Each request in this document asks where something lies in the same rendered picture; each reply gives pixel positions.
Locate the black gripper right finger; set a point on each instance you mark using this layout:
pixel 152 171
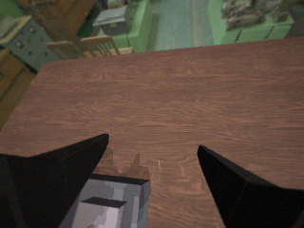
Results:
pixel 245 200

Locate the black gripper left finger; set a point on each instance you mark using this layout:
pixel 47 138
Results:
pixel 42 188

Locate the grey open box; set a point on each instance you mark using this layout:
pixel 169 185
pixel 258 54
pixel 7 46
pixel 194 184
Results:
pixel 134 191

